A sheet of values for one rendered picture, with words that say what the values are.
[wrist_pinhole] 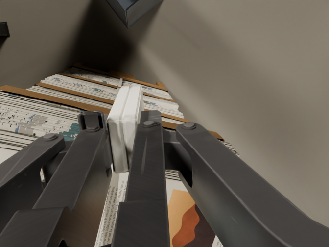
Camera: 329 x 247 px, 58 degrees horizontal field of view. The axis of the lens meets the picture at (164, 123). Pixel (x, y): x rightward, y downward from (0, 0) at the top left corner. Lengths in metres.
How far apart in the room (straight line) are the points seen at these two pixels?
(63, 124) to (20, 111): 0.06
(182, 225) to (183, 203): 0.03
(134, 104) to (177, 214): 0.20
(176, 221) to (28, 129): 0.20
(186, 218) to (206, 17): 1.13
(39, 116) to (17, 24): 1.02
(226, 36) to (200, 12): 0.16
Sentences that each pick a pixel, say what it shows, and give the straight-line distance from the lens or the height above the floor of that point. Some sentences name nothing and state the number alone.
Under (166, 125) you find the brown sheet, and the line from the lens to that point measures 0.50.
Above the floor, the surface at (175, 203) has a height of 1.06.
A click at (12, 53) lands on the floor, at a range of 1.43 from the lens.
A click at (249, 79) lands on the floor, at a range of 1.47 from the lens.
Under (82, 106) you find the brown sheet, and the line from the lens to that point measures 0.50.
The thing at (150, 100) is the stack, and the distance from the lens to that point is 0.88.
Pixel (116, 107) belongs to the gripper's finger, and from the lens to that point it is 0.16.
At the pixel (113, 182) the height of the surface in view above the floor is 1.06.
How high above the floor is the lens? 1.34
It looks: 72 degrees down
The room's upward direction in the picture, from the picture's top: 158 degrees clockwise
